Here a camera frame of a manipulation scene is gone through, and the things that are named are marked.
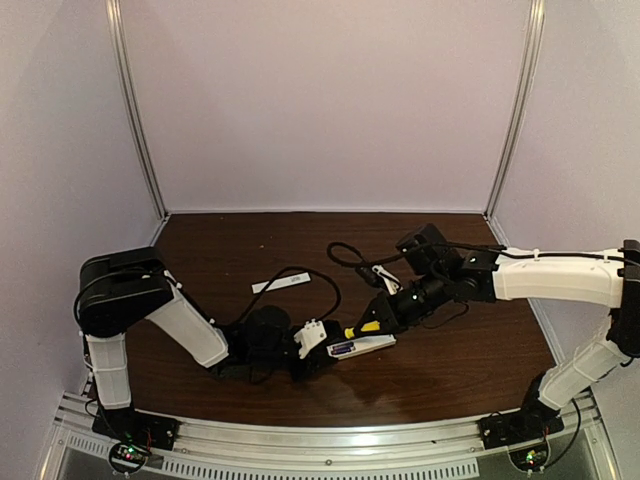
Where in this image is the yellow handled screwdriver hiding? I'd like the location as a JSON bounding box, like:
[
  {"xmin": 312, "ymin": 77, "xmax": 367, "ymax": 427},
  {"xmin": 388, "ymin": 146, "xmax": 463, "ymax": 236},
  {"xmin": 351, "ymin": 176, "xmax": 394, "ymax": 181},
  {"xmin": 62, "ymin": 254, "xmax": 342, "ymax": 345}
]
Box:
[{"xmin": 344, "ymin": 321, "xmax": 380, "ymax": 339}]

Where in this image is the white remote control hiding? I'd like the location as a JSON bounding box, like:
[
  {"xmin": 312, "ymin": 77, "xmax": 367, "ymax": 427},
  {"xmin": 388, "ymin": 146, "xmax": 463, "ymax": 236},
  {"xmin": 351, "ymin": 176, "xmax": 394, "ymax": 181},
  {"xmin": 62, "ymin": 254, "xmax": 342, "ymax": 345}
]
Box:
[{"xmin": 326, "ymin": 335, "xmax": 397, "ymax": 360}]

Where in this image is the white remote battery cover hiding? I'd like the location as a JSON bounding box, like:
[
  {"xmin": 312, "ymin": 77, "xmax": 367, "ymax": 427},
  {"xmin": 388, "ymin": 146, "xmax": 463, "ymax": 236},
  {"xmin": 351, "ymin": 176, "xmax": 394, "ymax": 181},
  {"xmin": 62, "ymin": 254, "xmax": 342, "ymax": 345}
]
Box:
[{"xmin": 251, "ymin": 272, "xmax": 311, "ymax": 295}]

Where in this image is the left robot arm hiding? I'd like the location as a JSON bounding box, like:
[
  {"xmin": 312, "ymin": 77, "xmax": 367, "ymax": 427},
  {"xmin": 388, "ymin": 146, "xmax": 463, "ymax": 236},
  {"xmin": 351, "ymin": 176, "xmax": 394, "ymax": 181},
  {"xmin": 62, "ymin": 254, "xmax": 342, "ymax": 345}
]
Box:
[{"xmin": 72, "ymin": 247, "xmax": 339, "ymax": 441}]

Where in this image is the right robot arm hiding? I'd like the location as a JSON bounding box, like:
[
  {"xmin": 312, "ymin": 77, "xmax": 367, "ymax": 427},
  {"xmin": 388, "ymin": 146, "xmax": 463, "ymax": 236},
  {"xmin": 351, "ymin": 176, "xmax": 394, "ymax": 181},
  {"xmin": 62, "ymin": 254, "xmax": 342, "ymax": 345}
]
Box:
[{"xmin": 345, "ymin": 224, "xmax": 639, "ymax": 426}]

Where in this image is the left purple battery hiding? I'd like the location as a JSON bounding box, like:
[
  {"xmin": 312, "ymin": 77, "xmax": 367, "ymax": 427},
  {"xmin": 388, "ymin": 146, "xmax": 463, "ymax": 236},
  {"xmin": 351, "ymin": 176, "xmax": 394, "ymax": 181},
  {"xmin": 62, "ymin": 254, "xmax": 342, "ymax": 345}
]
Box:
[{"xmin": 330, "ymin": 341, "xmax": 354, "ymax": 351}]

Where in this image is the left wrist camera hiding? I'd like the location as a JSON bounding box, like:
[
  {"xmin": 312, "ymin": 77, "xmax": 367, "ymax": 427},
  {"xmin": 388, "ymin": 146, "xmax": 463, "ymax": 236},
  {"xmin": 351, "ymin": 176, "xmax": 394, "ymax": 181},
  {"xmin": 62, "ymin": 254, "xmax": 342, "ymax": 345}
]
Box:
[{"xmin": 293, "ymin": 319, "xmax": 341, "ymax": 360}]

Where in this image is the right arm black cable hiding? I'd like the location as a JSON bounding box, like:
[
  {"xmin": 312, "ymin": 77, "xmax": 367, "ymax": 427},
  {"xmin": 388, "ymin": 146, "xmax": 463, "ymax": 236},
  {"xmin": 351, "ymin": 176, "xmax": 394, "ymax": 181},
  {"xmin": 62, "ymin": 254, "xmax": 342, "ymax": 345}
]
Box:
[{"xmin": 327, "ymin": 241, "xmax": 626, "ymax": 281}]

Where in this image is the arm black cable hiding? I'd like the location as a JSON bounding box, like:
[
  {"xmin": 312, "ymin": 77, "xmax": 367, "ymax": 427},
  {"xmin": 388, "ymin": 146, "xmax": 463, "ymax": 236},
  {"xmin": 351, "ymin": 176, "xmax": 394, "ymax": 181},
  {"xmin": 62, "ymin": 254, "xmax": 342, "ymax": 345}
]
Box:
[
  {"xmin": 74, "ymin": 267, "xmax": 342, "ymax": 386},
  {"xmin": 327, "ymin": 241, "xmax": 626, "ymax": 281}
]

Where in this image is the white slotted front rail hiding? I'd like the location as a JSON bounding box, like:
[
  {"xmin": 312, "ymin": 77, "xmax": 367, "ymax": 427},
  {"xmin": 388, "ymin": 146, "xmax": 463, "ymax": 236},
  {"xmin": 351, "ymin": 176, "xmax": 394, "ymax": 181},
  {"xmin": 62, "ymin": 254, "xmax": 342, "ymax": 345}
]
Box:
[{"xmin": 35, "ymin": 395, "xmax": 621, "ymax": 479}]

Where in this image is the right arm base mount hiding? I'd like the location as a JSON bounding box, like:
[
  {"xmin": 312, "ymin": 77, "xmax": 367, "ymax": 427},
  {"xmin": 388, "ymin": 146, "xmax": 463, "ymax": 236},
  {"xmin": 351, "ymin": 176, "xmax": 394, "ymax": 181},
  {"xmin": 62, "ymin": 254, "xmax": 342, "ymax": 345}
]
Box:
[{"xmin": 477, "ymin": 408, "xmax": 564, "ymax": 450}]

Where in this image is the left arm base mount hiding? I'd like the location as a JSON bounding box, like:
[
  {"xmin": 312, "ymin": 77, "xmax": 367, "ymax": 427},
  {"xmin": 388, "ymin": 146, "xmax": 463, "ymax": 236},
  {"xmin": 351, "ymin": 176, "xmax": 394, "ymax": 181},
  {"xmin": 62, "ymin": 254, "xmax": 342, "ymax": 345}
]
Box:
[{"xmin": 92, "ymin": 408, "xmax": 180, "ymax": 451}]

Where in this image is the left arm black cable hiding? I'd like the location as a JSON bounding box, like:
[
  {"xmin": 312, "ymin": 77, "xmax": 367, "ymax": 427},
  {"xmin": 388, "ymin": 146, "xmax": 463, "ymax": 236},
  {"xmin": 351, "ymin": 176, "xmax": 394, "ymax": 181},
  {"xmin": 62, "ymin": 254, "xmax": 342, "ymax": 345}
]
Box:
[{"xmin": 74, "ymin": 267, "xmax": 342, "ymax": 386}]

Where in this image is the aluminium right corner post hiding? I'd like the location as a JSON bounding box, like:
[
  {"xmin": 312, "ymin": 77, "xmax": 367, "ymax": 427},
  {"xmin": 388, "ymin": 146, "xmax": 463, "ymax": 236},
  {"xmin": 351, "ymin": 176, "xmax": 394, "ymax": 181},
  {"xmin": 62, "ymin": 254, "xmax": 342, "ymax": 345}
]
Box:
[{"xmin": 484, "ymin": 0, "xmax": 546, "ymax": 221}]

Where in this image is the aluminium corner post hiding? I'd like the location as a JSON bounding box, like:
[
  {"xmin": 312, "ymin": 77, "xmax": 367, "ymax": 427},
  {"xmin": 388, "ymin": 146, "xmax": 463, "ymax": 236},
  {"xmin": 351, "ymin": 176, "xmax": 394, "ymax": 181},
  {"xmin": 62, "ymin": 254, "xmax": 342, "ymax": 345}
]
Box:
[
  {"xmin": 484, "ymin": 0, "xmax": 546, "ymax": 221},
  {"xmin": 105, "ymin": 0, "xmax": 169, "ymax": 220}
]

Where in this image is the aluminium left corner post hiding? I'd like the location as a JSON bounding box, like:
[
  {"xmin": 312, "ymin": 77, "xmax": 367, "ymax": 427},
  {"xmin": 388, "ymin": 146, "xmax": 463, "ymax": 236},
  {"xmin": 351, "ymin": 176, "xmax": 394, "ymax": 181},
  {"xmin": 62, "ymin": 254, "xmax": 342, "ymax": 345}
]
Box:
[{"xmin": 105, "ymin": 0, "xmax": 169, "ymax": 220}]

